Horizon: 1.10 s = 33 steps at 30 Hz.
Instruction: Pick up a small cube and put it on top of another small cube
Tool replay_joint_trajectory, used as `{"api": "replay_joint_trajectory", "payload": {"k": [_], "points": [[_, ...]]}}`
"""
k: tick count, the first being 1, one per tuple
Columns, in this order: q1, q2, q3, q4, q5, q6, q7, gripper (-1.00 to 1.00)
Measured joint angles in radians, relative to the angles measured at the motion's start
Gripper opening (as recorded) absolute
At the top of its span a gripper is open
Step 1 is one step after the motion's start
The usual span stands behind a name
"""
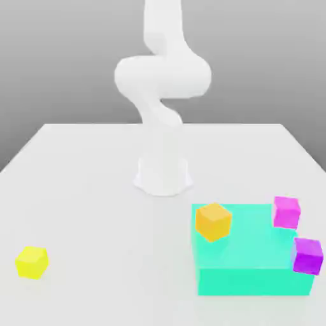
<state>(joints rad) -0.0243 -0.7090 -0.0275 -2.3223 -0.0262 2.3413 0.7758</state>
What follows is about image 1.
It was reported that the small magenta cube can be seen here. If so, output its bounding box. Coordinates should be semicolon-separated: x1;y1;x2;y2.
273;195;302;230

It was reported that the small purple cube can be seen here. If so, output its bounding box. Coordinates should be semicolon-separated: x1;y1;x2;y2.
290;237;325;276

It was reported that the small orange cube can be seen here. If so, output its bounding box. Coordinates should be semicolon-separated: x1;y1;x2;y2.
195;202;233;243

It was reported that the small yellow cube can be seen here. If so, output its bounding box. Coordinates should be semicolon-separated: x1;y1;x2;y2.
15;245;50;281

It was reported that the large turquoise box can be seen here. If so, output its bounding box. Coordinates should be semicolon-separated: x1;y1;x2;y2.
191;202;316;297

